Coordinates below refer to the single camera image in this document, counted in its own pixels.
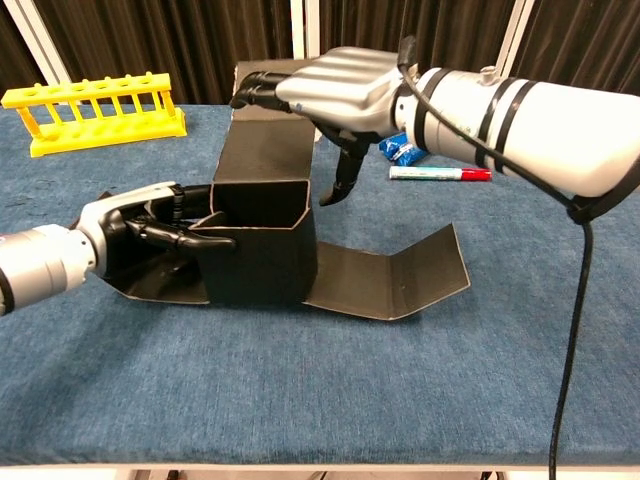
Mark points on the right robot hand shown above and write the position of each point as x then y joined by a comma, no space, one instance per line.
345,85

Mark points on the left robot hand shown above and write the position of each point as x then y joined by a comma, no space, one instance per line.
120,202

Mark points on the black folding cardboard box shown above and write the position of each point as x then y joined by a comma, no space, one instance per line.
260,270

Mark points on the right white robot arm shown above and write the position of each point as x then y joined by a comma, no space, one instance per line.
550,130

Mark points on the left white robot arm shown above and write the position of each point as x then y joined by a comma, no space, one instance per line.
40,265

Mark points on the blue snack packet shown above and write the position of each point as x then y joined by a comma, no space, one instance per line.
400,152

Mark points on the black pleated curtain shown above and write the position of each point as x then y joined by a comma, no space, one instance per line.
12,65
450,30
590,40
175,40

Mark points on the yellow test tube rack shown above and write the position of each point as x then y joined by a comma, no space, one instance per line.
100,85

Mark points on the white marker with red cap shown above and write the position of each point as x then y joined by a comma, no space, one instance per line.
430,173

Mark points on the blue table cloth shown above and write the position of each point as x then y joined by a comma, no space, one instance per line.
300,400

